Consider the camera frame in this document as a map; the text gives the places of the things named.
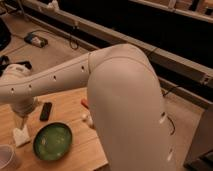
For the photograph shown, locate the white bottle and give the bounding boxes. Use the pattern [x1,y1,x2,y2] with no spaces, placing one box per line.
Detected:
[81,114,95,129]

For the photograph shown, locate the white sponge cloth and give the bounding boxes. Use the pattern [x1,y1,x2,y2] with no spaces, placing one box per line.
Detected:
[13,126,30,147]

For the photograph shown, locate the long metal rail frame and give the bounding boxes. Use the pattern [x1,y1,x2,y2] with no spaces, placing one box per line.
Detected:
[6,0,213,109]

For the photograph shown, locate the orange marker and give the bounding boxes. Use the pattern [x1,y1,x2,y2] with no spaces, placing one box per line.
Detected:
[81,99,89,109]

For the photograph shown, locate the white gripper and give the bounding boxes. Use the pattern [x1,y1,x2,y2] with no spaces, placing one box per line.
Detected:
[10,98,37,130]

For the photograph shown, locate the black office chair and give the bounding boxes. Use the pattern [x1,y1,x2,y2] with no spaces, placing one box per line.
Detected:
[0,18,33,76]

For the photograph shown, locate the power adapter on floor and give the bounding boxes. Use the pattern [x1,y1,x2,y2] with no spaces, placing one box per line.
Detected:
[24,33,48,48]

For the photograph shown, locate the green ceramic bowl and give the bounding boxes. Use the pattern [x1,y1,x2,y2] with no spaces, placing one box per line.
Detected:
[33,122,73,162]

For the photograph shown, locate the black remote control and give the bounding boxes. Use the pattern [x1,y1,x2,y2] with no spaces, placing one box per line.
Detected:
[40,102,52,121]

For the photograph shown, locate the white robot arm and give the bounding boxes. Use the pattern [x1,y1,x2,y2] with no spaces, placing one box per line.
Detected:
[0,44,176,171]

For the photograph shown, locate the dark cabinet at right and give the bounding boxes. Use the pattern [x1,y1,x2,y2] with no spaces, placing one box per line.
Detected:
[183,104,213,171]

